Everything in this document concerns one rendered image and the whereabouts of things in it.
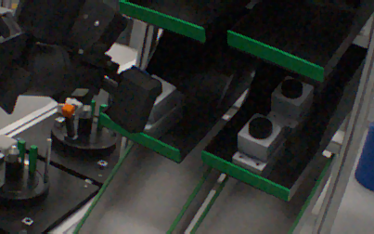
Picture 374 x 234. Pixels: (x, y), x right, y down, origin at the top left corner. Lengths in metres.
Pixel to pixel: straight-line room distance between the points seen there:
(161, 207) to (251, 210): 0.13
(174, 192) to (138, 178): 0.06
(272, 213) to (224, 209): 0.07
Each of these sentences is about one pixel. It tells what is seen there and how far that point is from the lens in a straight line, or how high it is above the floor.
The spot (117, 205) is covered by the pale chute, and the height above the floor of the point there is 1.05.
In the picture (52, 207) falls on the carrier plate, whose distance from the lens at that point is 1.11.
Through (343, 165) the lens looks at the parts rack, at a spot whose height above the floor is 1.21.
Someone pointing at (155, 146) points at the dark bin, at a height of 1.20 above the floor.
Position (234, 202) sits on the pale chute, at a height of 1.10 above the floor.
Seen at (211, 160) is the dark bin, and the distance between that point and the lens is 0.85.
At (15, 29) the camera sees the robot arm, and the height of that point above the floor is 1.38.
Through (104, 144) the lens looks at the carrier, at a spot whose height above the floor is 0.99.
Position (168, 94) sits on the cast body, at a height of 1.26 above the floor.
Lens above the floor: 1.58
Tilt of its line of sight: 23 degrees down
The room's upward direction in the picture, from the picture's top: 12 degrees clockwise
